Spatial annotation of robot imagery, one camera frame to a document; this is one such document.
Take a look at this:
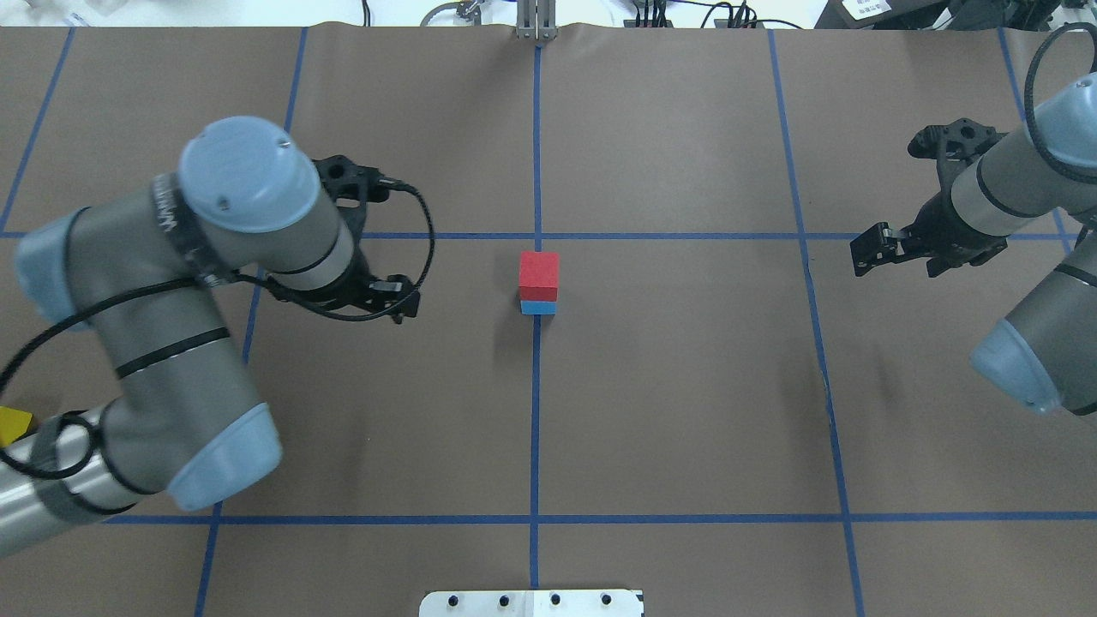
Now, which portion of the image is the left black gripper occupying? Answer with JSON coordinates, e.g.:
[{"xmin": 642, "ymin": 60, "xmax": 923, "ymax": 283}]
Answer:
[{"xmin": 291, "ymin": 243, "xmax": 422, "ymax": 325}]

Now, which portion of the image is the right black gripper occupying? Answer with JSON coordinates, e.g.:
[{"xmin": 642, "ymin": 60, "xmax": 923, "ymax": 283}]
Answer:
[{"xmin": 850, "ymin": 195, "xmax": 1008, "ymax": 278}]

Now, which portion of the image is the blue cube block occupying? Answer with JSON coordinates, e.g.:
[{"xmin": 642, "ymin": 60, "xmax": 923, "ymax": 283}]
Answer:
[{"xmin": 519, "ymin": 300, "xmax": 559, "ymax": 316}]

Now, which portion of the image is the red cube block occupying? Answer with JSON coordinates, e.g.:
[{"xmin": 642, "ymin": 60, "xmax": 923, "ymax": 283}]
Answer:
[{"xmin": 519, "ymin": 251, "xmax": 559, "ymax": 303}]

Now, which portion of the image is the yellow cube block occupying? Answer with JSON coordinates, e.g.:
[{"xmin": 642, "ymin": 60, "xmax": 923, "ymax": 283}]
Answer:
[{"xmin": 0, "ymin": 406, "xmax": 38, "ymax": 446}]

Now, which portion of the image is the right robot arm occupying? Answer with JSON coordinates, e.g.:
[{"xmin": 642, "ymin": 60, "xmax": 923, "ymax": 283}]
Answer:
[{"xmin": 848, "ymin": 72, "xmax": 1094, "ymax": 418}]

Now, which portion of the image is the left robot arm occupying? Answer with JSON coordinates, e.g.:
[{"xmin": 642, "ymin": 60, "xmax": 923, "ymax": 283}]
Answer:
[{"xmin": 3, "ymin": 116, "xmax": 428, "ymax": 557}]

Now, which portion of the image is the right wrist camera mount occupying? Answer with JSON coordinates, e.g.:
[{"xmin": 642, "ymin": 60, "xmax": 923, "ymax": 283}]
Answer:
[{"xmin": 908, "ymin": 117, "xmax": 1006, "ymax": 191}]

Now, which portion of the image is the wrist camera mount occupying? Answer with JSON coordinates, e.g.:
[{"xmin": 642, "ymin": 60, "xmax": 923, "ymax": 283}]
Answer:
[
  {"xmin": 908, "ymin": 117, "xmax": 1006, "ymax": 191},
  {"xmin": 312, "ymin": 155, "xmax": 391, "ymax": 236}
]

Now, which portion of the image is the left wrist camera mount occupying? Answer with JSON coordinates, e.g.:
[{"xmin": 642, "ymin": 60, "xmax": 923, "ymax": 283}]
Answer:
[{"xmin": 312, "ymin": 155, "xmax": 391, "ymax": 236}]

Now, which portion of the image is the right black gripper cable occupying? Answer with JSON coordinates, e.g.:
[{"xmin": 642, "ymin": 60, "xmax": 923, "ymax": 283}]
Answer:
[{"xmin": 1024, "ymin": 21, "xmax": 1097, "ymax": 186}]

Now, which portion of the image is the aluminium frame post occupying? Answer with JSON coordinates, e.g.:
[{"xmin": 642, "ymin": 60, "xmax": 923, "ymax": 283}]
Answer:
[{"xmin": 514, "ymin": 0, "xmax": 559, "ymax": 43}]

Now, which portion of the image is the white pedestal column base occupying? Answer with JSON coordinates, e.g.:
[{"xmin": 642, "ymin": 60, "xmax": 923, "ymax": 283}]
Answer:
[{"xmin": 418, "ymin": 588, "xmax": 645, "ymax": 616}]

